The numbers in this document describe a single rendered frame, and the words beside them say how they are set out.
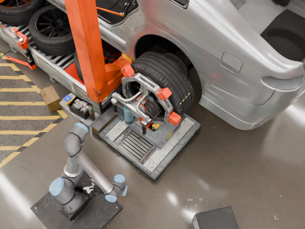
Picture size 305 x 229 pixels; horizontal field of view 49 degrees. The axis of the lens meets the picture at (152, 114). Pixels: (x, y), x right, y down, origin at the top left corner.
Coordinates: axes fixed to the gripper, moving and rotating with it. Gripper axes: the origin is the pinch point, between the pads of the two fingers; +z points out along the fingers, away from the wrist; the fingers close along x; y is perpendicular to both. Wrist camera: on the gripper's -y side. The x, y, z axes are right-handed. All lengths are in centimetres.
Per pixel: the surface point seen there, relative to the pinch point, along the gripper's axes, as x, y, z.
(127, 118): 49, -46, -25
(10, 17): 153, -121, 148
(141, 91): 28, -80, -41
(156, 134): 80, -20, -51
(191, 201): 51, 37, -95
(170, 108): 24, -69, -67
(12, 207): 16, 49, 82
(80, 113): 53, -44, 23
